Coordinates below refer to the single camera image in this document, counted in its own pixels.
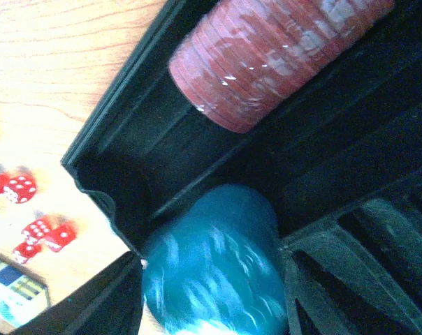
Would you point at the blue poker chip stack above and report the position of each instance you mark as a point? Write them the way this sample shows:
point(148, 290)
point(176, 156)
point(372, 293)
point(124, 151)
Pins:
point(216, 268)

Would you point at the playing card deck box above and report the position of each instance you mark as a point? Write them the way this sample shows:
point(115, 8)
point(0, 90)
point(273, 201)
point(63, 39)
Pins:
point(22, 298)

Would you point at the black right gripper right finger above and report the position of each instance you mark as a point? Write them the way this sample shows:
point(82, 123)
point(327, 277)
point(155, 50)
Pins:
point(335, 286)

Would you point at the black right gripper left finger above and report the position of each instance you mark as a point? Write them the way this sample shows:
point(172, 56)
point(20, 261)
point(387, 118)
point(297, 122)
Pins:
point(109, 303)

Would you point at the black poker set case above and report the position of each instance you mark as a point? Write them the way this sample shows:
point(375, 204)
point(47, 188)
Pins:
point(344, 152)

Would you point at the red poker chip stack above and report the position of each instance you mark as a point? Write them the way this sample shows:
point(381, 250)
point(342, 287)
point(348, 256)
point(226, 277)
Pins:
point(245, 57)

